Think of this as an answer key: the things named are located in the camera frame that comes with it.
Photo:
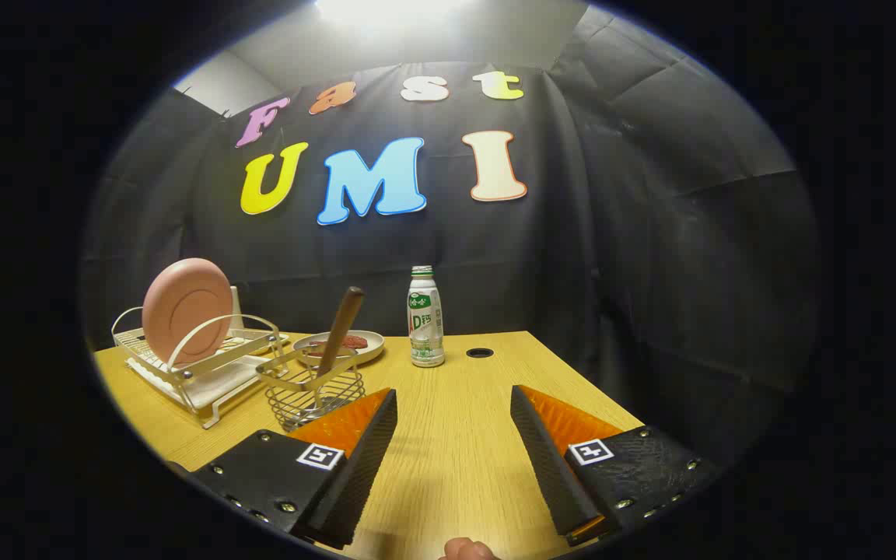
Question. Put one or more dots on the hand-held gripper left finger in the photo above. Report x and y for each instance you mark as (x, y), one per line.
(355, 482)

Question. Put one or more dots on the beige plate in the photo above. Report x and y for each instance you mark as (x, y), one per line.
(370, 346)

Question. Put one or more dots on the pink plate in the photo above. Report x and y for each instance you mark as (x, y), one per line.
(183, 311)

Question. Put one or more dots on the white drink bottle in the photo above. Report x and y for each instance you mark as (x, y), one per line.
(425, 327)

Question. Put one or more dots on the red meat piece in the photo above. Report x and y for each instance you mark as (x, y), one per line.
(355, 341)
(314, 348)

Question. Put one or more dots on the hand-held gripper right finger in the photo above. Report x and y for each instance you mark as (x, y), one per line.
(549, 467)

